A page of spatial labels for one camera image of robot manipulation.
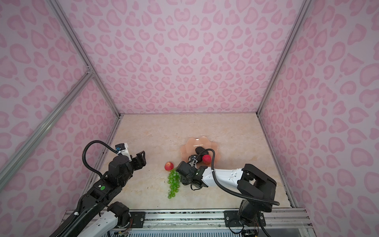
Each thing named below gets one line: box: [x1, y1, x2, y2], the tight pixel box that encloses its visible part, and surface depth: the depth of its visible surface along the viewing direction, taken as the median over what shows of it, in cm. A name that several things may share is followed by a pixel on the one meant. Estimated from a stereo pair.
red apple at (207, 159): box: [202, 154, 212, 165], surface depth 91 cm
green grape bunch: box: [167, 168, 182, 199], surface depth 83 cm
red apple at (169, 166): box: [164, 161, 175, 172], surface depth 91 cm
